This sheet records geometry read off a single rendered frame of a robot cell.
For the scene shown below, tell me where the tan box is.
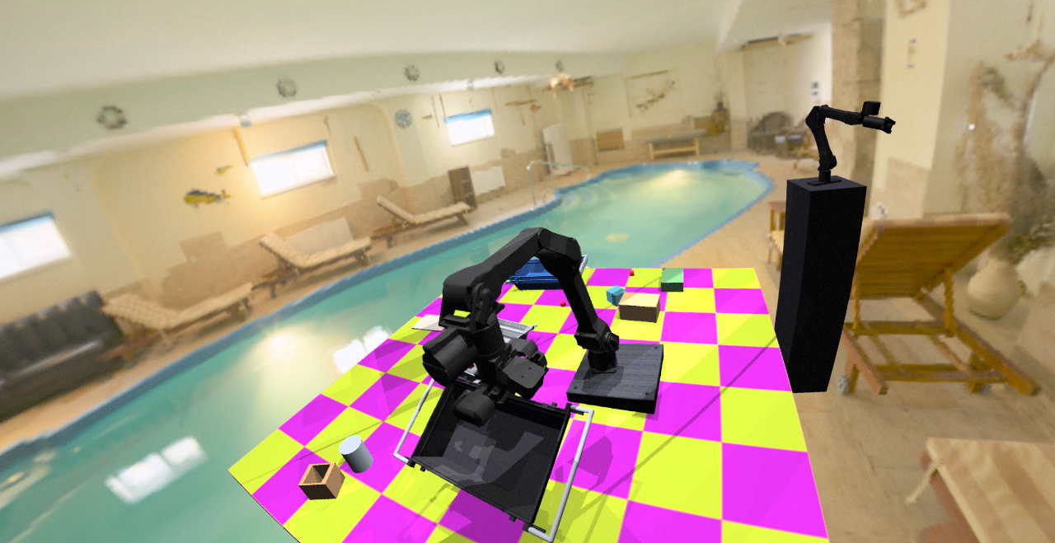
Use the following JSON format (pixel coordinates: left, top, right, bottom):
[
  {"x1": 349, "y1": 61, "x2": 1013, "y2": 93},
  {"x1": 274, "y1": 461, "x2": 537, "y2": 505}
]
[{"x1": 618, "y1": 293, "x2": 660, "y2": 323}]

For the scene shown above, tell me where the brown open-top box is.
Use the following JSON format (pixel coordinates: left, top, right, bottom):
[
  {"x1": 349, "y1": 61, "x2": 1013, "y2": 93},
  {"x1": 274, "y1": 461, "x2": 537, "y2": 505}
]
[{"x1": 298, "y1": 462, "x2": 345, "y2": 500}]

